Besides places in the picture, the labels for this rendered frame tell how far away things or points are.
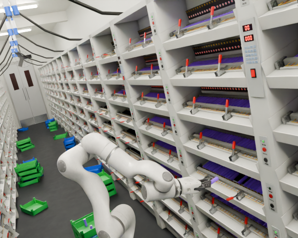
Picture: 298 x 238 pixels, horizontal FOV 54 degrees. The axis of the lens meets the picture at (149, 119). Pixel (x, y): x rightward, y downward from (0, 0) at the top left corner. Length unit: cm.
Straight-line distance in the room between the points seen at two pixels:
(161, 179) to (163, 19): 89
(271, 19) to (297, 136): 39
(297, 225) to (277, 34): 73
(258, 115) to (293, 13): 39
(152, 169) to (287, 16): 73
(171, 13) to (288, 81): 87
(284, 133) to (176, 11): 94
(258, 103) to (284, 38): 24
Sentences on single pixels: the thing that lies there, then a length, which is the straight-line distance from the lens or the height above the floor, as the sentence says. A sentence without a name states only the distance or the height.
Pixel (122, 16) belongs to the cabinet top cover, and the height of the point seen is 180.
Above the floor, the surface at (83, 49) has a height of 172.
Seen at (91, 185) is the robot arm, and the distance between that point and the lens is 145.
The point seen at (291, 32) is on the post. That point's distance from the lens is 119.
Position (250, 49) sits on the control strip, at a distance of 111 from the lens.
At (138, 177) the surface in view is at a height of 36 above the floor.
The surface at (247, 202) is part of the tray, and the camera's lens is 148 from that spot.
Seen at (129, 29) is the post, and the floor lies 173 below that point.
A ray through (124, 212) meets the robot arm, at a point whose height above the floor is 78.
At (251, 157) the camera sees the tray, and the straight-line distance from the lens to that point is 139.
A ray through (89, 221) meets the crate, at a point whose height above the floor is 33.
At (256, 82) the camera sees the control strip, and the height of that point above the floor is 133.
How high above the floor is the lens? 152
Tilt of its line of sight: 13 degrees down
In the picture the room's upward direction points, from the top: 13 degrees counter-clockwise
